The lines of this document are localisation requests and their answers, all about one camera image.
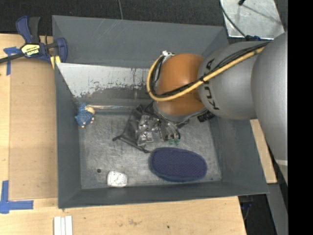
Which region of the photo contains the black mesh cloth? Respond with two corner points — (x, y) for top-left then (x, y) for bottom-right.
(112, 104), (153, 154)

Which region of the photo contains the dark blue oval pad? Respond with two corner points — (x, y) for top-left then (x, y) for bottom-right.
(148, 147), (208, 183)

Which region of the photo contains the small white box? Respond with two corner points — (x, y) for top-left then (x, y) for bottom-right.
(106, 170), (128, 188)

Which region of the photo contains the blue knitted toy figure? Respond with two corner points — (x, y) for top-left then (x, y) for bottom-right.
(74, 103), (96, 129)

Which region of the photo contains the grey metal bin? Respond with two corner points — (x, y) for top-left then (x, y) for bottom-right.
(51, 15), (270, 209)

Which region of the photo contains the black cylinder on white bracket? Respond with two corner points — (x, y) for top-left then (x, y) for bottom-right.
(182, 109), (216, 126)

